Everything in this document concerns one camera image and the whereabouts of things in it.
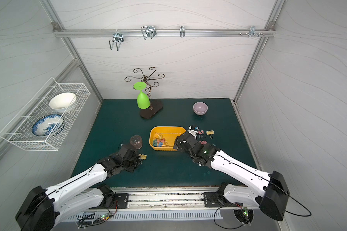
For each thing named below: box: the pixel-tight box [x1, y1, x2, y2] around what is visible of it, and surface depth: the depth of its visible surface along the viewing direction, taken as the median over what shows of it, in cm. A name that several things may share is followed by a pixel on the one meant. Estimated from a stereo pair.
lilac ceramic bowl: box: [192, 101, 209, 116], surface depth 113 cm
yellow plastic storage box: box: [148, 126, 187, 152], surface depth 98 cm
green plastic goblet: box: [133, 81, 151, 110], surface depth 90 cm
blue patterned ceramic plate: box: [31, 114, 65, 137], surface depth 65 cm
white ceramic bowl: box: [49, 92, 77, 114], surface depth 73 cm
